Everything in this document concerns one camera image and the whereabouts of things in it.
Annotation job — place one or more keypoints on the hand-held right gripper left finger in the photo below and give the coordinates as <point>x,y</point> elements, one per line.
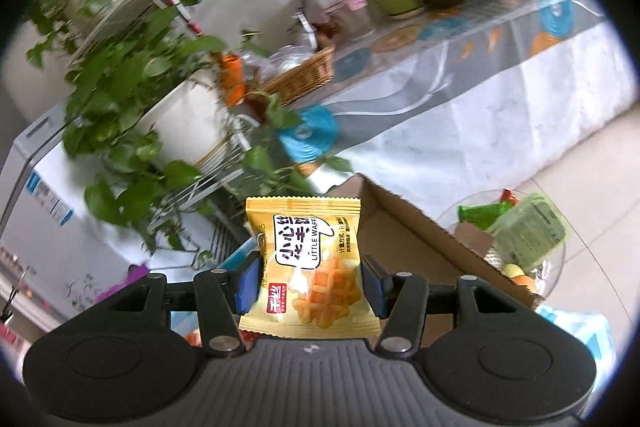
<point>247,283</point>

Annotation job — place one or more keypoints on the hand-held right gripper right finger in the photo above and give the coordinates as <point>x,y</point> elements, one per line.
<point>375,288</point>

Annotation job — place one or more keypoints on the cardboard box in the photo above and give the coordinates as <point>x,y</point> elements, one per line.
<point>400,237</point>

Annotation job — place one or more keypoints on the yellow waffle snack packet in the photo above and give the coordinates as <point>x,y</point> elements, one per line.
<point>310,267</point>

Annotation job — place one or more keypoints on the bright green snack packet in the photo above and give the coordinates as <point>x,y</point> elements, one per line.
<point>480,214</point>

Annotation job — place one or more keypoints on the pale green snack packet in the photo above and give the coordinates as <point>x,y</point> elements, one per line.
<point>530,229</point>

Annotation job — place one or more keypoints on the glass bowl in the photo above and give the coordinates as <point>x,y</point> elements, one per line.
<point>550,267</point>

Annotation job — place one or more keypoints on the large pothos in white pot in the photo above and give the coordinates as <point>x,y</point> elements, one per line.
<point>185,117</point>

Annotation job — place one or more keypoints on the white chest freezer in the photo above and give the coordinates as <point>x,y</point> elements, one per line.
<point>50,232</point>

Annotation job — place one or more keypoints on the orange bottle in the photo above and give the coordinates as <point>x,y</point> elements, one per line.
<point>232,79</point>

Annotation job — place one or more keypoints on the marble printed tablecloth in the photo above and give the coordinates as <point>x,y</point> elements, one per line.
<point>475,107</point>

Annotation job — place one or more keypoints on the wicker basket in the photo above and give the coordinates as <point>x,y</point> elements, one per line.
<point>300,79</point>

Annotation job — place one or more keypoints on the blue checked tablecloth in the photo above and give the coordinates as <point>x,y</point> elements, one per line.
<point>585,332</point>

